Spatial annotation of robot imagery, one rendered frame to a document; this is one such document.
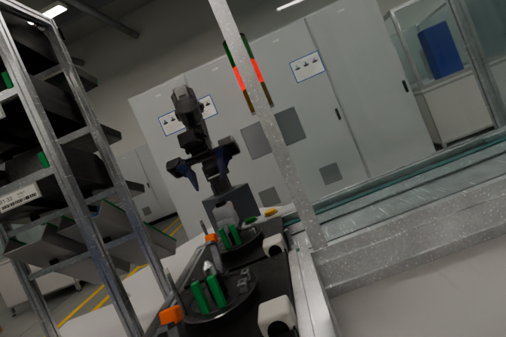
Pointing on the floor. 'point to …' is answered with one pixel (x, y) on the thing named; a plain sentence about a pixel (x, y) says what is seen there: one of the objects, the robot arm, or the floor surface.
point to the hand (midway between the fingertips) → (207, 173)
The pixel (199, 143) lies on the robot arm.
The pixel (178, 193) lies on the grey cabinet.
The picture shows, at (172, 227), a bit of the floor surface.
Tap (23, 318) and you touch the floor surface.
